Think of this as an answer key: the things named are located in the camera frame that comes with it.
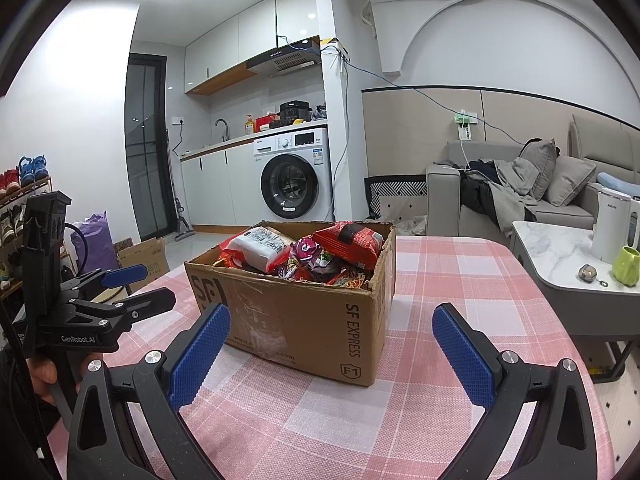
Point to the yellow bottle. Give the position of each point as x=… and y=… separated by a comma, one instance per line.
x=249, y=125

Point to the green cup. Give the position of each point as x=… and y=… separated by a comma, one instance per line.
x=627, y=266

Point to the white base cabinets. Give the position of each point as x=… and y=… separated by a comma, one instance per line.
x=215, y=185

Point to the pink checked tablecloth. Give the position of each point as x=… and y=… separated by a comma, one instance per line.
x=450, y=270

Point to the dark clothes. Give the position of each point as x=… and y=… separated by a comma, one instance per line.
x=485, y=195

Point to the floor mop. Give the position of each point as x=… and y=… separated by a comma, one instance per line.
x=182, y=232

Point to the small printed cardboard box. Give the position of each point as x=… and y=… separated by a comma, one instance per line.
x=145, y=260

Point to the grey cushion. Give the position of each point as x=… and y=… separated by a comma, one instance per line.
x=542, y=165
x=570, y=180

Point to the black pressure cooker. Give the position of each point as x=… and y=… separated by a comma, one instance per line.
x=295, y=112

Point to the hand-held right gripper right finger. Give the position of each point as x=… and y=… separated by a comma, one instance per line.
x=462, y=360

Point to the white wall cabinets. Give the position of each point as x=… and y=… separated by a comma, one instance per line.
x=225, y=45

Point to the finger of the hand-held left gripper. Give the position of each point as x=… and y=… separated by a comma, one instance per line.
x=135, y=305
x=125, y=275

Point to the range hood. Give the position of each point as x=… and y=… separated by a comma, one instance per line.
x=285, y=60

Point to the red black snack packet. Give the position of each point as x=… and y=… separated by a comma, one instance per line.
x=350, y=242

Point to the grey sofa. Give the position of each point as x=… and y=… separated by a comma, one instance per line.
x=445, y=195

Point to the brown cardboard box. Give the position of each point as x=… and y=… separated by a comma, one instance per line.
x=300, y=320

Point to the kitchen faucet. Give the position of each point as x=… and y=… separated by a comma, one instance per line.
x=225, y=127

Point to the person's left hand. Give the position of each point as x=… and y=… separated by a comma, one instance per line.
x=42, y=375

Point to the red shoes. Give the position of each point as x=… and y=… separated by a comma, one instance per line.
x=10, y=181

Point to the white red noodle packet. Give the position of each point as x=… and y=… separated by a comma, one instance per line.
x=260, y=247

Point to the marble coffee table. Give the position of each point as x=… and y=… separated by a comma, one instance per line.
x=555, y=250

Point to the white kettle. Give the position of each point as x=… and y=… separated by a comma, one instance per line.
x=612, y=225

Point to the black white patterned panel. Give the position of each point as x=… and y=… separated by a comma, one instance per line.
x=395, y=190

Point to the red gold noodle packet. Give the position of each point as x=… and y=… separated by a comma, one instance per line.
x=350, y=278

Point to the light blue pillow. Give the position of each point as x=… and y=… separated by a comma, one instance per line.
x=617, y=182

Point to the wooden shoe rack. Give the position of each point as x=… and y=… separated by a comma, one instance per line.
x=15, y=200

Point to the black glass door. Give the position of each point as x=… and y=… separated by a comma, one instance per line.
x=147, y=150

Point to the metal tea strainer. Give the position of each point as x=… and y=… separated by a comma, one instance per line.
x=589, y=273

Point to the red box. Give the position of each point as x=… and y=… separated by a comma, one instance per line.
x=265, y=124

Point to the blue shoes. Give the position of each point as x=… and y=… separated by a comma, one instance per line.
x=32, y=169

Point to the purple bag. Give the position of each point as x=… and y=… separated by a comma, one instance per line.
x=97, y=240

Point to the purple pink snack packet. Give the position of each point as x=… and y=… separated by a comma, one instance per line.
x=306, y=249

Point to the white washing machine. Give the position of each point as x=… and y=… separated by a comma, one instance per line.
x=295, y=180

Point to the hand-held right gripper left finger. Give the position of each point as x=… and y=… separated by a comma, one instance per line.
x=200, y=355

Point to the green power strip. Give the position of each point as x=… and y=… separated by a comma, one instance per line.
x=465, y=125

